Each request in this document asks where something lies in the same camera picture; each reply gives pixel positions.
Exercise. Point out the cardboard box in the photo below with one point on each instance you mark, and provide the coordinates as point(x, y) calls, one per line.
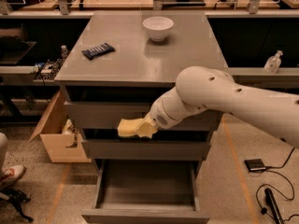
point(61, 141)

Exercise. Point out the yellow sponge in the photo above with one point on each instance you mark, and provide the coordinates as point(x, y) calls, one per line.
point(127, 127)

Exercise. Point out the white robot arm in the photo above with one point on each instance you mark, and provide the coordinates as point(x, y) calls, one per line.
point(199, 89)

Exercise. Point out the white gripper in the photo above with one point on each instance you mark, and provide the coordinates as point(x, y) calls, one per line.
point(159, 116)

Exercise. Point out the white bowl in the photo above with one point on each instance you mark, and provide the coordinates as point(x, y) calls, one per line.
point(158, 28)

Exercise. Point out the grey top drawer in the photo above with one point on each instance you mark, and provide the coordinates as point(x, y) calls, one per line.
point(93, 115)

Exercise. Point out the black chair base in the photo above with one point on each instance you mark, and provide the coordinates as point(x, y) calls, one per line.
point(16, 197)

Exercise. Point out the tray of small parts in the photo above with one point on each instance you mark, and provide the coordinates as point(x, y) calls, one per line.
point(48, 70)

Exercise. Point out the grey open bottom drawer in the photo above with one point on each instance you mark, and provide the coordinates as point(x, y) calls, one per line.
point(145, 192)

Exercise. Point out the grey drawer cabinet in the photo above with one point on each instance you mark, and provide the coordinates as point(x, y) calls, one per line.
point(139, 70)

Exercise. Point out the grey middle drawer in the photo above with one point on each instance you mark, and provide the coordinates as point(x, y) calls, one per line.
point(138, 150)

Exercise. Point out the black power strip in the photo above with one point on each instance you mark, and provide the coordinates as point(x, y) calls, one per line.
point(270, 200)

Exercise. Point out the clear sanitizer pump bottle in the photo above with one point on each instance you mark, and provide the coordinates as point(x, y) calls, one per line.
point(273, 63)

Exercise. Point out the blue snack bar packet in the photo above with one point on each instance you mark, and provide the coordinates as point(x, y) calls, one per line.
point(98, 51)

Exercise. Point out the white red sneaker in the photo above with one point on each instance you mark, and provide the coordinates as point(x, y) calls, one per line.
point(11, 175)

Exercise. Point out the small plastic bottle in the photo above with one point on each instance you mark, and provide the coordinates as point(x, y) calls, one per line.
point(64, 52)

